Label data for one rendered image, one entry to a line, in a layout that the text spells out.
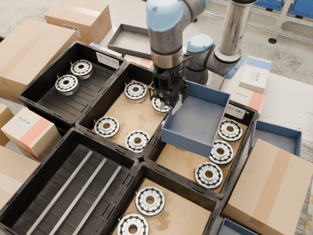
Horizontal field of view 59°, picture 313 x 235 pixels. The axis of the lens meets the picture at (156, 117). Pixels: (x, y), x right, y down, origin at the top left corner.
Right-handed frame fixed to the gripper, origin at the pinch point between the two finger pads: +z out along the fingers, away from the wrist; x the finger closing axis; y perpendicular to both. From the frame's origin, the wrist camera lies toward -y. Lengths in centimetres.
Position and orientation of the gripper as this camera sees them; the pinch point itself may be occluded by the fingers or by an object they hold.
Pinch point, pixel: (174, 106)
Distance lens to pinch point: 83.7
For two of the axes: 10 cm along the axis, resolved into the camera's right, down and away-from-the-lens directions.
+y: -4.5, 7.3, -5.1
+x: 8.9, 3.1, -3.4
